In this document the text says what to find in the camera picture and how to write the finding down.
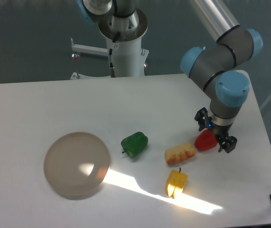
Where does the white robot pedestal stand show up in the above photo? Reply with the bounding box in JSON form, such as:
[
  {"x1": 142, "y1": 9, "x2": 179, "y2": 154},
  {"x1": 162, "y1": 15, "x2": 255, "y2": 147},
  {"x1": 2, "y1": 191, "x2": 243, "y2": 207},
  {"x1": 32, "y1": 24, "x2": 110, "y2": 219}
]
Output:
[{"x1": 70, "y1": 8, "x2": 149, "y2": 77}]

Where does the green bell pepper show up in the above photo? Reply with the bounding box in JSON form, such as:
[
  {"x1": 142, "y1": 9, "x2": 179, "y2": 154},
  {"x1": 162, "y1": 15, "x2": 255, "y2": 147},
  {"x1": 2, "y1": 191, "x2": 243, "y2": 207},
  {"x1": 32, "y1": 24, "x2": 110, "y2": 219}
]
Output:
[{"x1": 121, "y1": 132, "x2": 148, "y2": 159}]

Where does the beige round plate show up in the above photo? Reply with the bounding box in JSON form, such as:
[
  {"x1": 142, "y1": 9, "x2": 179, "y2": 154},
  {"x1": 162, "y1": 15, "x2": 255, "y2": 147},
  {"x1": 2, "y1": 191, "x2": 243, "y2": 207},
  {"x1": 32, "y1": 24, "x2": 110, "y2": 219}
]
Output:
[{"x1": 43, "y1": 132, "x2": 110, "y2": 200}]

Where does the red bell pepper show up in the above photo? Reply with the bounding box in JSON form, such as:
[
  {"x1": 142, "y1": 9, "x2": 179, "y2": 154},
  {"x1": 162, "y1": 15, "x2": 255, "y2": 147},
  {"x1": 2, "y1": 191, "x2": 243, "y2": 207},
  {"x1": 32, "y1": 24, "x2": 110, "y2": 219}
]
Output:
[{"x1": 194, "y1": 129, "x2": 218, "y2": 151}]

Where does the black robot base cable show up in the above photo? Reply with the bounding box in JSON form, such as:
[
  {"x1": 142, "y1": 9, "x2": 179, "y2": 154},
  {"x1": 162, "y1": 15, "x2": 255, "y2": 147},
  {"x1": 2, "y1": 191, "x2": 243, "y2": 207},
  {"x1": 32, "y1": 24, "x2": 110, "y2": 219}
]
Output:
[{"x1": 108, "y1": 30, "x2": 121, "y2": 78}]

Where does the toy bread piece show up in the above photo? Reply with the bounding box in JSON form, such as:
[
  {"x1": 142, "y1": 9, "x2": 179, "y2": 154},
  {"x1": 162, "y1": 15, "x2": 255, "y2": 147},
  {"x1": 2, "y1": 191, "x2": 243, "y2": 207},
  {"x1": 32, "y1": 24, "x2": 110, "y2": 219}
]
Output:
[{"x1": 165, "y1": 143, "x2": 196, "y2": 165}]

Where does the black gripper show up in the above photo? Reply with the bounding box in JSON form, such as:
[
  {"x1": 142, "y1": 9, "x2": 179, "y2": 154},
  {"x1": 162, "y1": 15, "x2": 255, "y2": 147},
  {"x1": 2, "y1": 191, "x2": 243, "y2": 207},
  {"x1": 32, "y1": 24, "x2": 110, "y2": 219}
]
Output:
[{"x1": 194, "y1": 107, "x2": 237, "y2": 153}]

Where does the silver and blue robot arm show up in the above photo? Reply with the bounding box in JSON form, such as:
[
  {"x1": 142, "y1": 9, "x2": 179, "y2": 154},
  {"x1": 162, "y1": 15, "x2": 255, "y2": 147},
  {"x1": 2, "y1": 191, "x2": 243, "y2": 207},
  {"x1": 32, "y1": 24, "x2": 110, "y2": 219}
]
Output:
[{"x1": 76, "y1": 0, "x2": 263, "y2": 152}]

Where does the yellow bell pepper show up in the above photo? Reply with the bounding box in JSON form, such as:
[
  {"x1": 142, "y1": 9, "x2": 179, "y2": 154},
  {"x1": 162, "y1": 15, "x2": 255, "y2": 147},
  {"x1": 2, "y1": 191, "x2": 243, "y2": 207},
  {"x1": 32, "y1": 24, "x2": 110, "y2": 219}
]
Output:
[{"x1": 165, "y1": 168, "x2": 188, "y2": 199}]

